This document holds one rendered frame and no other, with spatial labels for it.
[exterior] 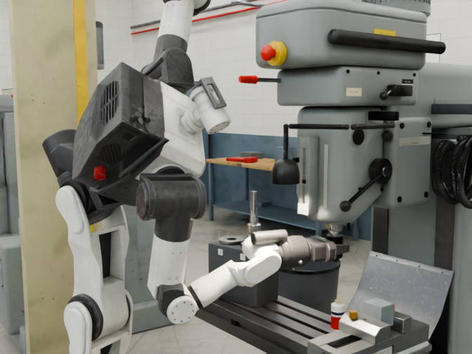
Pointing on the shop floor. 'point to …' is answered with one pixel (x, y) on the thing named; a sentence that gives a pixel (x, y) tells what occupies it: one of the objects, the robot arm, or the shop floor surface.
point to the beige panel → (42, 243)
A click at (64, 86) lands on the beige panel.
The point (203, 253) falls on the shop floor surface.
